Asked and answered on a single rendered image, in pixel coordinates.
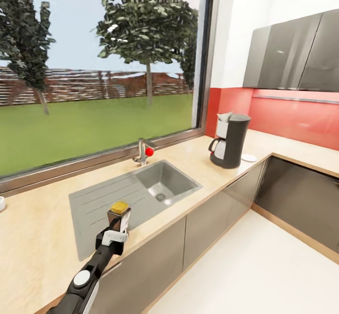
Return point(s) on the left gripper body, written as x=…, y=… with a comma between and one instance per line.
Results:
x=108, y=251

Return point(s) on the cabinet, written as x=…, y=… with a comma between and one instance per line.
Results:
x=306, y=199
x=301, y=55
x=131, y=285

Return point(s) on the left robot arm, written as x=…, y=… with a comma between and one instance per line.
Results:
x=84, y=286

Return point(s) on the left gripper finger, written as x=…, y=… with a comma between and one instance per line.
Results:
x=102, y=232

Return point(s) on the bottle of coffee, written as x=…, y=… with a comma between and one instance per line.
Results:
x=118, y=217

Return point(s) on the paper coffee filter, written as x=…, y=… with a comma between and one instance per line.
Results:
x=225, y=117

